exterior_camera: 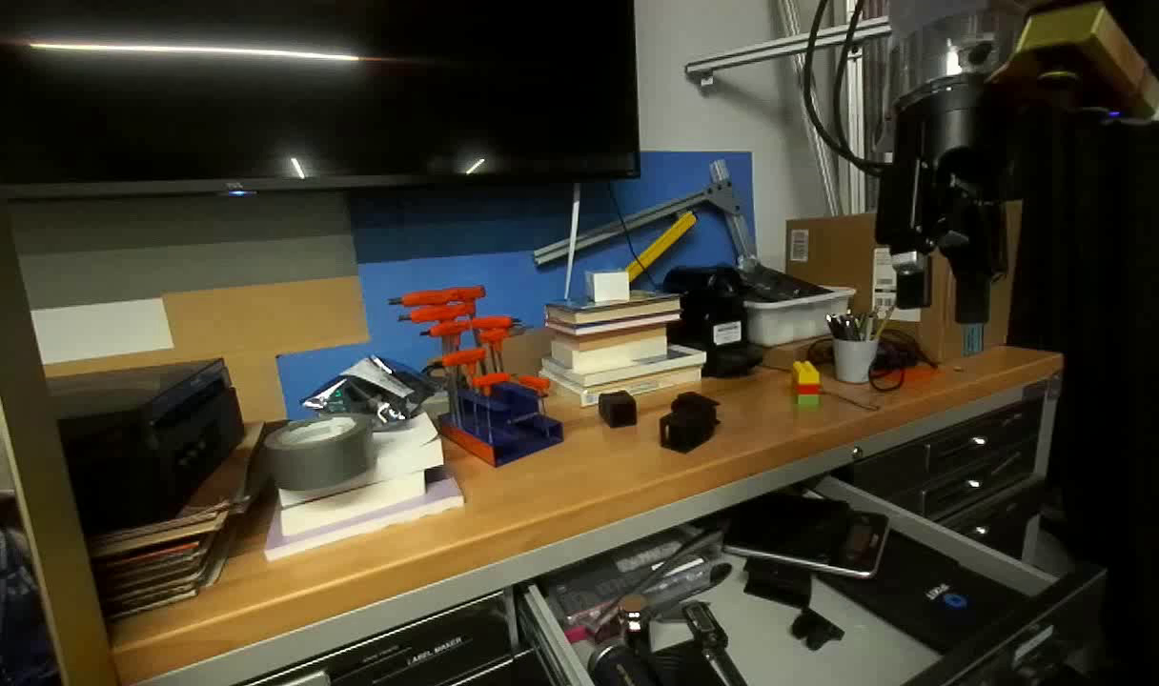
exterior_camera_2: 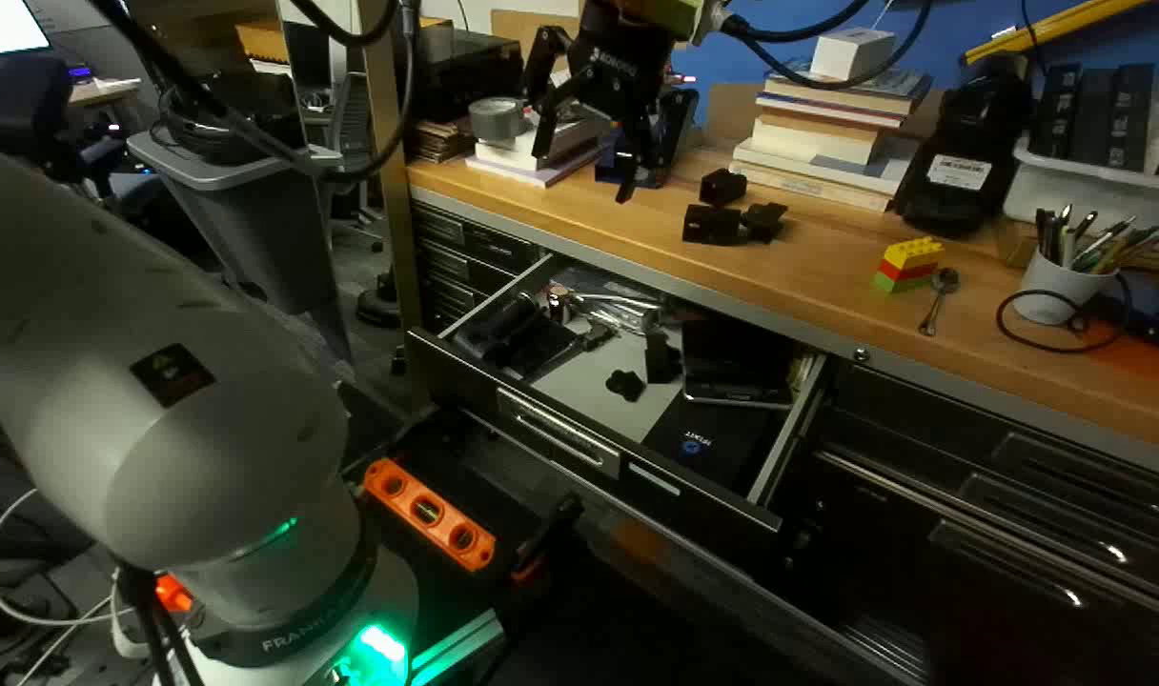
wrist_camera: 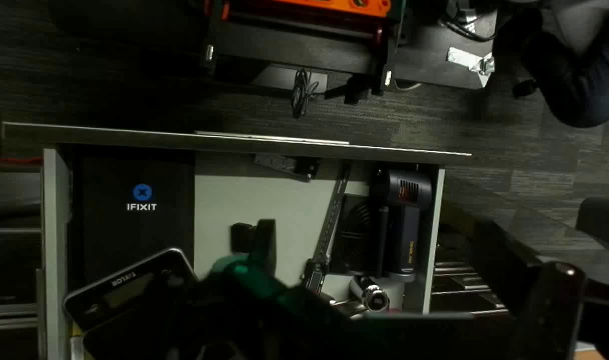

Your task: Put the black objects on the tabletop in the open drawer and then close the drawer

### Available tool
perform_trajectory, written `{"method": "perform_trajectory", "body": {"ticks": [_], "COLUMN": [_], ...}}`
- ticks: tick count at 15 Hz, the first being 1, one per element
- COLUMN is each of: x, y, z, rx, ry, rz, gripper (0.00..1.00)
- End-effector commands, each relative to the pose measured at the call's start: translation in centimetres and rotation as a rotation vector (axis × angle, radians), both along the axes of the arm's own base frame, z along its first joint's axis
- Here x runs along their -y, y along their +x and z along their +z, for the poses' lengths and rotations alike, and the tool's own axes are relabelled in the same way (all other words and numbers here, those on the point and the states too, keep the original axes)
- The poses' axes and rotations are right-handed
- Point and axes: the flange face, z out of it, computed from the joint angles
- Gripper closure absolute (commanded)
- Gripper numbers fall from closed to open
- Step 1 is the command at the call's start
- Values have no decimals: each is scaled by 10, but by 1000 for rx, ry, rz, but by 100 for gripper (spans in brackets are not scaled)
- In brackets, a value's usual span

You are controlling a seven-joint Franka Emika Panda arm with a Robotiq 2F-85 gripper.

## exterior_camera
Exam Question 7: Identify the black label printer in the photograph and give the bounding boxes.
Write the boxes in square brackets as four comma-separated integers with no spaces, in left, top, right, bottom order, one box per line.
[660,262,765,381]

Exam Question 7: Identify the black labelled drawer unit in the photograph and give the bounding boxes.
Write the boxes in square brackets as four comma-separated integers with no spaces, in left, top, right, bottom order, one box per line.
[241,586,522,686]

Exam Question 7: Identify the packaged hand tools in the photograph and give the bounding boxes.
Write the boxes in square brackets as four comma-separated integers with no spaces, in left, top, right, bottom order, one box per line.
[539,522,741,641]

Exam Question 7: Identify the small white box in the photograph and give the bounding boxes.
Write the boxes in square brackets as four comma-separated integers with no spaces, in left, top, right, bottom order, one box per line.
[588,267,632,310]

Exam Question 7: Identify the wide black tool drawer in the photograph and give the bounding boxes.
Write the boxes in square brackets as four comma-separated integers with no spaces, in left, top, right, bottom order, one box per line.
[518,471,1113,686]

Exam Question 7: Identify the small black cube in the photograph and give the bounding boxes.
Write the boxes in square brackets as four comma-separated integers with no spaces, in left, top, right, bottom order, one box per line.
[596,389,640,432]

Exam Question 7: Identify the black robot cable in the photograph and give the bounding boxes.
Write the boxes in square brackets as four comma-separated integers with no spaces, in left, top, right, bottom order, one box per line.
[799,0,892,178]

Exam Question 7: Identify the black coiled cable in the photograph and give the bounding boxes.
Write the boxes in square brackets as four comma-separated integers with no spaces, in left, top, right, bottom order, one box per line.
[865,329,945,394]

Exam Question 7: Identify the black rectangular box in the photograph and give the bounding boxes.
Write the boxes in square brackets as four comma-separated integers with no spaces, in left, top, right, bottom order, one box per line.
[654,403,714,458]

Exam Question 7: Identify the assorted pens bundle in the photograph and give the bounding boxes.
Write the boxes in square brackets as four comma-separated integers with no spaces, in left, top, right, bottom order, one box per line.
[825,302,898,345]

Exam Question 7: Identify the crumpled plastic packaging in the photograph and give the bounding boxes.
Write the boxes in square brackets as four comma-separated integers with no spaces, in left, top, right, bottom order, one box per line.
[300,356,440,432]

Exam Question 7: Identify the orange clamp rack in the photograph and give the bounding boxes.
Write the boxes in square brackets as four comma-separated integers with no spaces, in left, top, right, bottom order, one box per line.
[388,282,567,469]

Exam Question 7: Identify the white paper sheet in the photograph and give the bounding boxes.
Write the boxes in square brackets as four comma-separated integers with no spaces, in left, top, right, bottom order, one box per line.
[28,292,178,370]

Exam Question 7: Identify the blue wall board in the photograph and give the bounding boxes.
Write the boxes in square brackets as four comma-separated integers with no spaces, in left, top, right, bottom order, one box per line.
[271,150,757,424]

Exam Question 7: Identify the black case with blue logo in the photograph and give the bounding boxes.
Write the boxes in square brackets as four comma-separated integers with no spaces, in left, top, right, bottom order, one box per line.
[844,530,1060,658]

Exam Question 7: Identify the colourful toy brick stack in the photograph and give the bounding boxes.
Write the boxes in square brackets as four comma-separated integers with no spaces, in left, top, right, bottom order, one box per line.
[788,358,827,410]

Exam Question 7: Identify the metal wall rail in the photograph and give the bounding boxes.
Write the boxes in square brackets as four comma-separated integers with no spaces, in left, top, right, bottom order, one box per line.
[682,10,897,96]

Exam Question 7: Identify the small black clip piece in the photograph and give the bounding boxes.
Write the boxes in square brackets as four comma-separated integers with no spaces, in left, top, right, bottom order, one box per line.
[785,606,850,654]

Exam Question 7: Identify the black tablet with pale edge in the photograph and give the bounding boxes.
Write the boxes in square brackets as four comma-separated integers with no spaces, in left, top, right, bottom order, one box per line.
[719,486,897,582]

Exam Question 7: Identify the grey duct tape roll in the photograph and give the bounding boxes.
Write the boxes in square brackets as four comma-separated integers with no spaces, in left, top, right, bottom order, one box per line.
[264,410,381,494]

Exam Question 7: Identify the black multi-drawer cabinet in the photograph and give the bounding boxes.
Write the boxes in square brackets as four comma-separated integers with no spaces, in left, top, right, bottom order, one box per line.
[844,384,1056,563]

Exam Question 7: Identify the yellow-tinted wrist camera bar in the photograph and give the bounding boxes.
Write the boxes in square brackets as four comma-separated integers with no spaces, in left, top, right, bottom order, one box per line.
[985,0,1159,124]

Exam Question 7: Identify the brown cardboard box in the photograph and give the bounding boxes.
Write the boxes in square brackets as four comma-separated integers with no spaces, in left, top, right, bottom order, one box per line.
[782,197,1024,370]

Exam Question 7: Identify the stack of books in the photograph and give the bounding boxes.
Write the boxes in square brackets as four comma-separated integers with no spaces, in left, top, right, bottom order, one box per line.
[539,292,710,410]

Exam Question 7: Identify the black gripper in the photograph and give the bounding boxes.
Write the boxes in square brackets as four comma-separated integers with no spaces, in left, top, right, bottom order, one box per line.
[874,72,1014,329]

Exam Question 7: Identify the yellow spirit level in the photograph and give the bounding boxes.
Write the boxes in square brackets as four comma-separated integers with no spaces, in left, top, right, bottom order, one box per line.
[627,207,703,286]

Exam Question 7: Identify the black cylindrical tool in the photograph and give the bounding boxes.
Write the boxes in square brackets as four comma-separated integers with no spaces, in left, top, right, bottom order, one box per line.
[679,599,752,686]

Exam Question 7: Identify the cork wall panel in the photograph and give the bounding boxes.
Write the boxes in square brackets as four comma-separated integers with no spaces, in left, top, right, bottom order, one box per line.
[155,269,372,432]

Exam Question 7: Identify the lavender foam sheet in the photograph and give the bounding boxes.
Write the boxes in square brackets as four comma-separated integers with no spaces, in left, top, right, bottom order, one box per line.
[264,464,468,563]

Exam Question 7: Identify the thin white hanging rod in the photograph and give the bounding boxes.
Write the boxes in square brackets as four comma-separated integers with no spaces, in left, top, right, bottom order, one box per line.
[564,183,588,310]

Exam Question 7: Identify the wooden shelf post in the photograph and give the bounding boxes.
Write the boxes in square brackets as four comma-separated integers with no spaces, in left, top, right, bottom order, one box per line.
[0,150,117,686]

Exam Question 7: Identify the large black wall monitor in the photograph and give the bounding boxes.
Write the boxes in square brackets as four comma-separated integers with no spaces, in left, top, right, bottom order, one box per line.
[0,0,643,202]

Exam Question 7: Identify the black boxy electronic device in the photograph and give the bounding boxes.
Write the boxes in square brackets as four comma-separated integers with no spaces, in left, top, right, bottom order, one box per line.
[48,356,250,537]

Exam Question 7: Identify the white plastic tub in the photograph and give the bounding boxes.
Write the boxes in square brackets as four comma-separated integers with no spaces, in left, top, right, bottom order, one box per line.
[741,262,862,349]

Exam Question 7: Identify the small black block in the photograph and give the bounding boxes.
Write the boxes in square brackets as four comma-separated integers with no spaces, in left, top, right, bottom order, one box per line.
[743,556,818,608]

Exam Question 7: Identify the white pen cup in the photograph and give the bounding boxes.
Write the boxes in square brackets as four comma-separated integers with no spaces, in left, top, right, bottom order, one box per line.
[832,330,883,389]

